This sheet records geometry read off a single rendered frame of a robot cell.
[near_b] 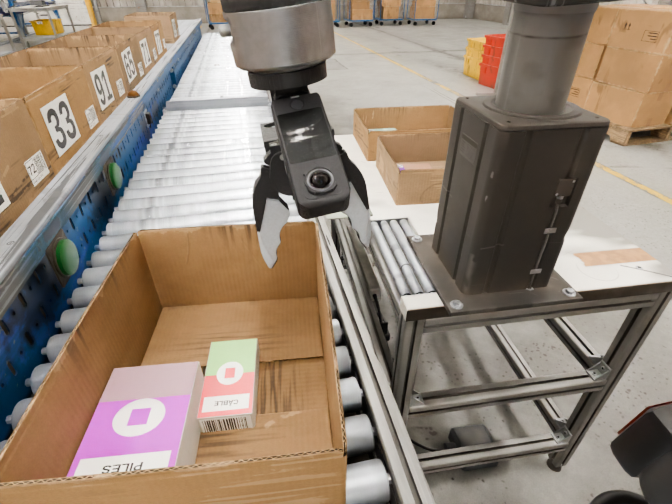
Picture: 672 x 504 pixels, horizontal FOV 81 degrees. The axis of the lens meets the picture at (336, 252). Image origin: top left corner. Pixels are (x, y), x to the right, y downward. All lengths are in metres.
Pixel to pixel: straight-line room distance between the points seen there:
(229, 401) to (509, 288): 0.54
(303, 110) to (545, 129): 0.41
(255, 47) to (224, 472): 0.35
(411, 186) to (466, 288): 0.38
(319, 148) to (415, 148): 1.00
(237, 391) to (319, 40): 0.43
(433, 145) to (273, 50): 1.04
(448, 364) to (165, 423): 1.30
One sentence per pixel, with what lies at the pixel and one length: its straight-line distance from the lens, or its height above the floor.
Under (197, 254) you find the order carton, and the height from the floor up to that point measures 0.87.
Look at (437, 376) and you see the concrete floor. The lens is 1.63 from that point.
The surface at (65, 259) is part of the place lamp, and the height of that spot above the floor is 0.82.
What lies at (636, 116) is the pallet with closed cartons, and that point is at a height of 0.25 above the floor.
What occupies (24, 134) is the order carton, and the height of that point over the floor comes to 0.99.
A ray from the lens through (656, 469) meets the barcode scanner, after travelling 0.25.
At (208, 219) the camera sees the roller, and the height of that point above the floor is 0.74.
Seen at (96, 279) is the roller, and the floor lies 0.74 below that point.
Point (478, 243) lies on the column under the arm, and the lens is 0.72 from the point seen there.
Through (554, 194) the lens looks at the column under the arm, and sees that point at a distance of 0.74.
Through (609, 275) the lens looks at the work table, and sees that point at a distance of 0.98.
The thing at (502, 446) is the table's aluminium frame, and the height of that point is 0.15.
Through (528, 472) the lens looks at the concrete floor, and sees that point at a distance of 1.51.
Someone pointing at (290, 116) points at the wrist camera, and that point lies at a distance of 0.37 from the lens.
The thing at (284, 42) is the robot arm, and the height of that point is 1.21.
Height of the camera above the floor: 1.25
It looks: 34 degrees down
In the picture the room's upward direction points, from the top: straight up
